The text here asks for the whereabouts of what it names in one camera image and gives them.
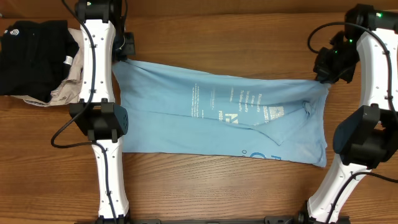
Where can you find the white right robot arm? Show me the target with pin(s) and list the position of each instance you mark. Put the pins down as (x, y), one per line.
(368, 136)

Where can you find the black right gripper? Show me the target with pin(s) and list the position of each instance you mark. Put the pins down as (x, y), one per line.
(329, 69)

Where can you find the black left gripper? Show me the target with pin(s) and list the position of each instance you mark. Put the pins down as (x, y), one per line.
(123, 50)

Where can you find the black folded garment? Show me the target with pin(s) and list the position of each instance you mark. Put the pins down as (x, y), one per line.
(36, 58)

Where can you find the beige folded garment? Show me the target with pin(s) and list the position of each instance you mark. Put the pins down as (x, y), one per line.
(70, 87)

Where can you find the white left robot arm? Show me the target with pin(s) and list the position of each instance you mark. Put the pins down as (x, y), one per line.
(96, 113)

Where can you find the light blue t-shirt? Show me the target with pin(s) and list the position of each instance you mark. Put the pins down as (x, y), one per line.
(181, 111)

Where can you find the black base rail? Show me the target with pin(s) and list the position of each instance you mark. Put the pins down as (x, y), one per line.
(266, 220)

